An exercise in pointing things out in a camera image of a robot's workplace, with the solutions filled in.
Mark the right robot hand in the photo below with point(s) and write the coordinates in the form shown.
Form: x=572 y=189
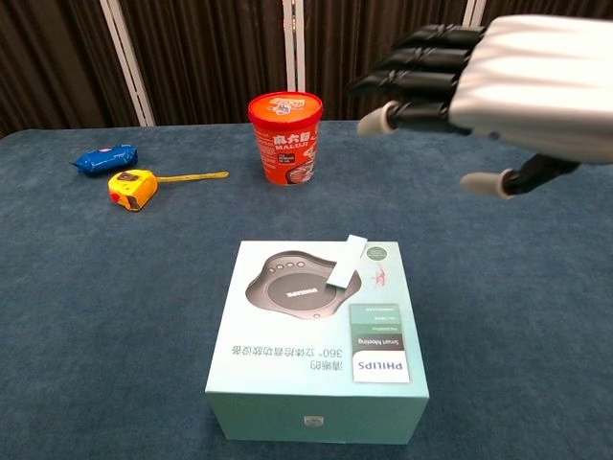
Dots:
x=536 y=86

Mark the small pale paper strip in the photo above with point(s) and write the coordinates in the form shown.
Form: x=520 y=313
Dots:
x=347 y=263

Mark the Philips speakerphone box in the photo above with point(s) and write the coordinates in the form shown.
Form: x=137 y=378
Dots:
x=306 y=354

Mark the red instant noodle cup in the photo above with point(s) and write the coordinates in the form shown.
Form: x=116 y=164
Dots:
x=287 y=144

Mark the blue-grey table cloth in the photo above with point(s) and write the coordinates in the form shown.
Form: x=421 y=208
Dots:
x=479 y=335

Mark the yellow tape measure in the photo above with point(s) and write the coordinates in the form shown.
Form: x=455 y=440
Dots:
x=131 y=187

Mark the blue snack packet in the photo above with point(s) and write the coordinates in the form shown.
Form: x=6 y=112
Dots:
x=105 y=159

